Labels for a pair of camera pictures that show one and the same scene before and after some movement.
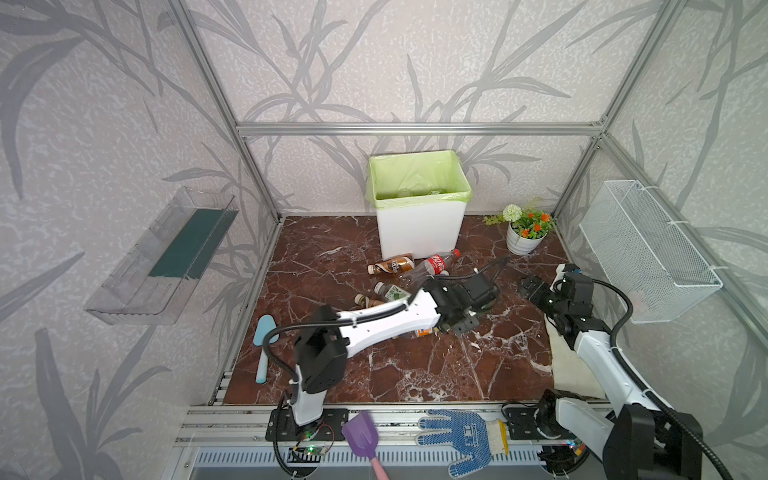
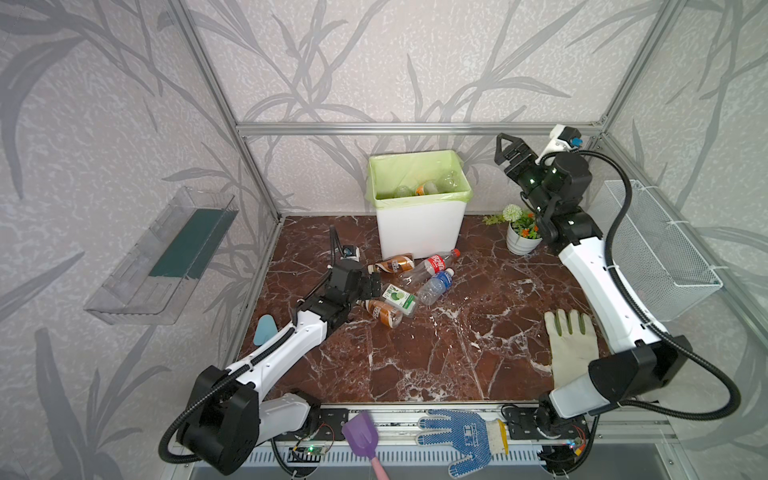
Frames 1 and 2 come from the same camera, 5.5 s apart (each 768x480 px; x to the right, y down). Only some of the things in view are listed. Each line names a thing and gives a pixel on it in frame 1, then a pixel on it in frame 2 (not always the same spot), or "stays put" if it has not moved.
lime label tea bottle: [390, 292] stays put
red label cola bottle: [434, 266] stays put
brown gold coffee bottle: [395, 265] stays put
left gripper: [464, 321] to [344, 264]
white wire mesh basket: [642, 253] stays put
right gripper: [534, 288] to [522, 162]
